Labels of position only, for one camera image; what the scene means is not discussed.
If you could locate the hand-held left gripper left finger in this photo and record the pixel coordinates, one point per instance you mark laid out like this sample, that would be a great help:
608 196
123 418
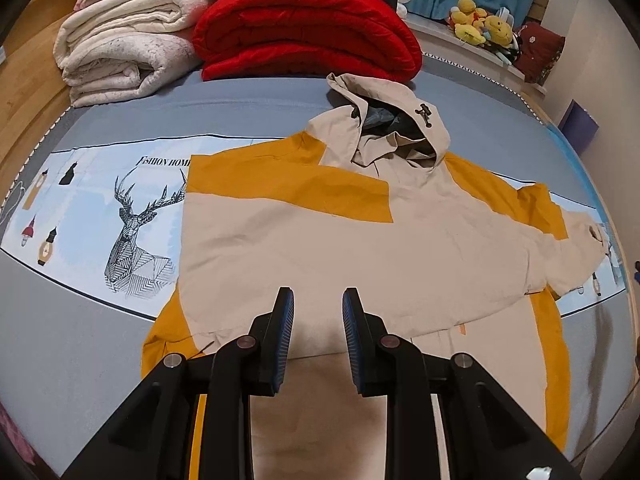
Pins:
283 340

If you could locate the beige and yellow hooded jacket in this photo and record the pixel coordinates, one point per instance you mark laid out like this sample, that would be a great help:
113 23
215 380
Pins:
425 260

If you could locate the white window ledge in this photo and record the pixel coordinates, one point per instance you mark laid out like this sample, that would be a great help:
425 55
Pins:
470 60

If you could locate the purple box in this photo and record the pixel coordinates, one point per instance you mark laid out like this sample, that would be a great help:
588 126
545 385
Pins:
577 125

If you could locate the folded red blanket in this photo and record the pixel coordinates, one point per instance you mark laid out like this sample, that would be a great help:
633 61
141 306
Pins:
310 25

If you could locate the dark red cushion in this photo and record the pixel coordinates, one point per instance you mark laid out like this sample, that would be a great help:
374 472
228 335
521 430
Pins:
540 52

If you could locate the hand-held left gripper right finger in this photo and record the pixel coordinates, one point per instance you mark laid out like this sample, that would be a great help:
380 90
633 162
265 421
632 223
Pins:
351 342

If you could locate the folded white blanket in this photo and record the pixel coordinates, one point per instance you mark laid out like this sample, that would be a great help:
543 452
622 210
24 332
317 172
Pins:
120 40

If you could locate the yellow plush toy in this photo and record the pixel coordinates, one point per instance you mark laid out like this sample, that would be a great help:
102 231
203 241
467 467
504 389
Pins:
500 30
467 17

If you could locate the grey printed bed sheet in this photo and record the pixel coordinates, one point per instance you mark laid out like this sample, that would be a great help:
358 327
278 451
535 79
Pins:
250 105

